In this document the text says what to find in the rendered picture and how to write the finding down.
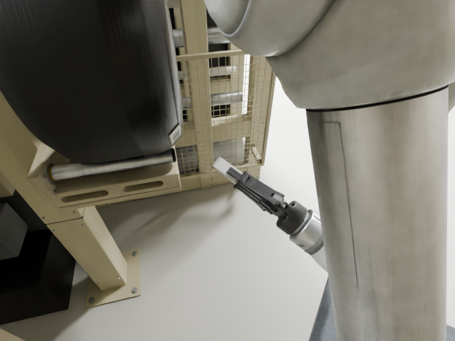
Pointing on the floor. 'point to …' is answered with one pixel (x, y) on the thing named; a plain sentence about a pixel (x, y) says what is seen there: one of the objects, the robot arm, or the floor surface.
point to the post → (103, 259)
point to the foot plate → (93, 298)
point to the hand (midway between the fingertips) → (227, 170)
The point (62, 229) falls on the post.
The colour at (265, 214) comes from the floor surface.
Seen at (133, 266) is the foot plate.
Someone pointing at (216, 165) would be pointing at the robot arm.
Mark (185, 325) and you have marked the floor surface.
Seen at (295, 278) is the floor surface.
